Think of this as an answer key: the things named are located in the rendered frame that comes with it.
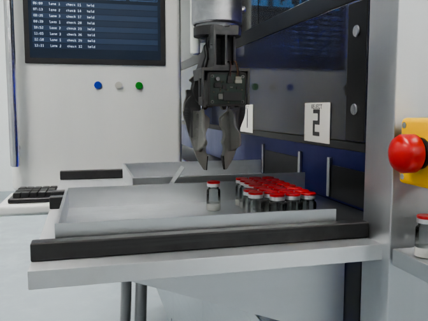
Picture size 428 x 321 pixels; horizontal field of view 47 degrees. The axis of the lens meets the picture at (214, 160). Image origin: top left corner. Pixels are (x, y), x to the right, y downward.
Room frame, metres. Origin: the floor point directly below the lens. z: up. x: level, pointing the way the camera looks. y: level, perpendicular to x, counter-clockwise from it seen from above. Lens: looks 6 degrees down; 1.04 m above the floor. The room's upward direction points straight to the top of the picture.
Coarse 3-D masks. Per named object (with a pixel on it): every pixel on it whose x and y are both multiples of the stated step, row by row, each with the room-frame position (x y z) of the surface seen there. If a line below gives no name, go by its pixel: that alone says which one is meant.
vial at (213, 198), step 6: (210, 186) 0.76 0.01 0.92; (216, 186) 0.76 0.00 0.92; (210, 192) 0.76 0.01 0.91; (216, 192) 0.76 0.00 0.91; (210, 198) 0.76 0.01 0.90; (216, 198) 0.76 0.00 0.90; (210, 204) 0.76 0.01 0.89; (216, 204) 0.76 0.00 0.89; (210, 210) 0.76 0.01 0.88; (216, 210) 0.76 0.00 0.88
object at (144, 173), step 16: (240, 160) 1.21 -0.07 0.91; (256, 160) 1.22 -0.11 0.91; (128, 176) 0.98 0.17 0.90; (144, 176) 1.15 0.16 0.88; (160, 176) 1.15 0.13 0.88; (192, 176) 0.92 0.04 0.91; (208, 176) 0.93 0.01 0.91; (224, 176) 0.93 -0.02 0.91; (240, 176) 0.94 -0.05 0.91; (288, 176) 0.97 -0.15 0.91; (304, 176) 0.98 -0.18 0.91
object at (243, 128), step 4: (252, 104) 1.04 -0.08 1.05; (248, 108) 1.06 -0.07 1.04; (252, 108) 1.04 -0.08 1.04; (248, 112) 1.06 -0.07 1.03; (252, 112) 1.04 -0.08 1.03; (248, 116) 1.06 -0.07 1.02; (252, 116) 1.04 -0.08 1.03; (244, 120) 1.09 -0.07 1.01; (248, 120) 1.06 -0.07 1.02; (252, 120) 1.04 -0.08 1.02; (244, 124) 1.09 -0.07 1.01; (248, 124) 1.06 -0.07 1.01; (252, 124) 1.04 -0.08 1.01; (240, 128) 1.12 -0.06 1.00; (244, 128) 1.09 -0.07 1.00; (248, 128) 1.06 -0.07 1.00; (252, 128) 1.04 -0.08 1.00; (252, 132) 1.04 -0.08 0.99
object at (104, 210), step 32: (64, 192) 0.74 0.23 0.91; (96, 192) 0.79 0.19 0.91; (128, 192) 0.81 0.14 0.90; (160, 192) 0.82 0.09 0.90; (192, 192) 0.83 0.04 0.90; (224, 192) 0.84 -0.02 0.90; (64, 224) 0.54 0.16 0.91; (96, 224) 0.54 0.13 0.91; (128, 224) 0.55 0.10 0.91; (160, 224) 0.56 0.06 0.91; (192, 224) 0.57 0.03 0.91; (224, 224) 0.58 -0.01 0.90; (256, 224) 0.59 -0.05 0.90
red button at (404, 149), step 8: (400, 136) 0.50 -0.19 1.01; (408, 136) 0.49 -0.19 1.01; (416, 136) 0.50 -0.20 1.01; (392, 144) 0.51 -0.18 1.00; (400, 144) 0.49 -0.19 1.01; (408, 144) 0.49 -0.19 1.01; (416, 144) 0.49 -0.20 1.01; (392, 152) 0.50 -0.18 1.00; (400, 152) 0.49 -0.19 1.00; (408, 152) 0.49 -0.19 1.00; (416, 152) 0.48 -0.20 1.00; (424, 152) 0.49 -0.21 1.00; (392, 160) 0.50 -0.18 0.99; (400, 160) 0.49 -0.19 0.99; (408, 160) 0.49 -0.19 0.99; (416, 160) 0.49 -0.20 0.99; (424, 160) 0.49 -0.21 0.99; (400, 168) 0.50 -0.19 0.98; (408, 168) 0.49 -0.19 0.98; (416, 168) 0.49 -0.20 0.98
